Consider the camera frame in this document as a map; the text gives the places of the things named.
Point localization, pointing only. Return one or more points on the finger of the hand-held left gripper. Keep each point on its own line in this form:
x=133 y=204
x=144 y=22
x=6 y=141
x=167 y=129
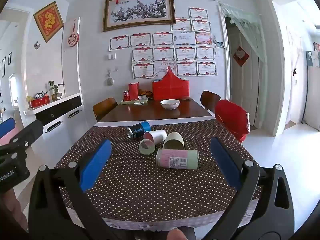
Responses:
x=7 y=126
x=28 y=135

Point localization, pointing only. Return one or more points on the chair with red cover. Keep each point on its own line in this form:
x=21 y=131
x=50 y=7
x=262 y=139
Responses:
x=232 y=120

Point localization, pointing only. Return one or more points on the red diamond door decoration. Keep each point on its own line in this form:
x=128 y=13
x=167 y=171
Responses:
x=241 y=56

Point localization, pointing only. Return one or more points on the butterfly wall decal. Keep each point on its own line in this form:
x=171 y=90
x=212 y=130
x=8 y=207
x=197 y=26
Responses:
x=37 y=45

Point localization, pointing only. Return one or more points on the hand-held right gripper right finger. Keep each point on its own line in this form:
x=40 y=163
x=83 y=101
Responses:
x=225 y=163

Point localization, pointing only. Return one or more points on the red box on sideboard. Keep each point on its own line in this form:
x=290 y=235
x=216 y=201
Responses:
x=39 y=102

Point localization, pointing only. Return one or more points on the group of wall certificates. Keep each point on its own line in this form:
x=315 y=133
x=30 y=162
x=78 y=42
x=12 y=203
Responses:
x=162 y=53

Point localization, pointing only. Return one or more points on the pale green tray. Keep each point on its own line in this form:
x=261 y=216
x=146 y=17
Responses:
x=133 y=102

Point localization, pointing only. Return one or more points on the white sideboard cabinet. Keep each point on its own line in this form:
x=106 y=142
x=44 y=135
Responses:
x=62 y=127

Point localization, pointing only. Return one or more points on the white light switch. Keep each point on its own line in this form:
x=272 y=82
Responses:
x=112 y=56

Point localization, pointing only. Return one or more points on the white door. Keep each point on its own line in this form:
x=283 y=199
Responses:
x=246 y=87

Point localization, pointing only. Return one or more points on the plate of snacks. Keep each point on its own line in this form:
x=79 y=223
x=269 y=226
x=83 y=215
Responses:
x=145 y=92

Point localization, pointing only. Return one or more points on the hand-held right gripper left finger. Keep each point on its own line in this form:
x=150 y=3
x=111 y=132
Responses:
x=96 y=165

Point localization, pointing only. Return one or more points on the red soda can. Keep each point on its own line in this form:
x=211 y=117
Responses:
x=126 y=96

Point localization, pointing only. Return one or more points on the brown wooden chair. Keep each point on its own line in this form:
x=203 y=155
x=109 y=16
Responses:
x=105 y=107
x=209 y=100

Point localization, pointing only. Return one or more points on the black framed wall picture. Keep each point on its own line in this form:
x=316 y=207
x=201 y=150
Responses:
x=9 y=58
x=3 y=66

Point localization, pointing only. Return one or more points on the pink and green cup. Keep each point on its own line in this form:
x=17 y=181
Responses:
x=177 y=158

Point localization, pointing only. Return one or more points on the wooden dining table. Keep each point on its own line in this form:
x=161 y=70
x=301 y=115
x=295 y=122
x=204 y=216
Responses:
x=150 y=113

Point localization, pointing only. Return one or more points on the white bowl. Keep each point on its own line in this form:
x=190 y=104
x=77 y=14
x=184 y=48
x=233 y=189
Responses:
x=170 y=104

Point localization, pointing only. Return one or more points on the small pale green cup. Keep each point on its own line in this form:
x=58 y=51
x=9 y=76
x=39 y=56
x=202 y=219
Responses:
x=147 y=147

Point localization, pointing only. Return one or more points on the beige cup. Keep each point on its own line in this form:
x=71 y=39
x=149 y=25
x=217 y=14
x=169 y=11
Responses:
x=174 y=142

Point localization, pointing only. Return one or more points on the framed plum blossom painting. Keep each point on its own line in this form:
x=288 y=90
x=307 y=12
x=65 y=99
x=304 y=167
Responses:
x=138 y=11

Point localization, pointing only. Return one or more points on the brown polka-dot tablecloth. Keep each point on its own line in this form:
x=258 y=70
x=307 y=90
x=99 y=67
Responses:
x=130 y=182

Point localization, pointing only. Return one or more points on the red and gold framed picture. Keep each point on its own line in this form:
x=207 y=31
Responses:
x=48 y=21

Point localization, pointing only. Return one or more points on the small wall photo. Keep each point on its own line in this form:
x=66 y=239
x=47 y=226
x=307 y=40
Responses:
x=219 y=45

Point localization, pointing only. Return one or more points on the green lace door curtain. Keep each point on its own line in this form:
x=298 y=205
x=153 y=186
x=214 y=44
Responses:
x=246 y=27

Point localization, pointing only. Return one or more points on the white cup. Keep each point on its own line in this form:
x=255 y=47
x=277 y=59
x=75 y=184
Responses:
x=155 y=136

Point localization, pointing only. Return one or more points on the small potted plant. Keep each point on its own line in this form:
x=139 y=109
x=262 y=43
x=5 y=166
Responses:
x=55 y=91

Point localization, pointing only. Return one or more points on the pale canvas wall picture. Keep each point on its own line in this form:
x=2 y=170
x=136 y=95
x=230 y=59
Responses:
x=313 y=59

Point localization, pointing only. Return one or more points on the large red gift box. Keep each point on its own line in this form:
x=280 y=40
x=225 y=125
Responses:
x=171 y=88

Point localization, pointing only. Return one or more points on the small red box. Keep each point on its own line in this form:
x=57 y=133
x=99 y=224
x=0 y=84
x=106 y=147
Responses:
x=133 y=91

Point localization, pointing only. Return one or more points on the person's right hand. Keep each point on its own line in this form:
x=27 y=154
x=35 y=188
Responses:
x=176 y=235

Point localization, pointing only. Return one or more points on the black blue can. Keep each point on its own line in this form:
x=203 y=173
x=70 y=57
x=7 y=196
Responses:
x=136 y=130

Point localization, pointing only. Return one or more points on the red round hanging ornament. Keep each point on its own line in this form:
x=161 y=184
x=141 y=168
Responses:
x=73 y=39

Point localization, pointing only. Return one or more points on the person's left hand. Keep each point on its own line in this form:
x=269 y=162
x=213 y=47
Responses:
x=10 y=206

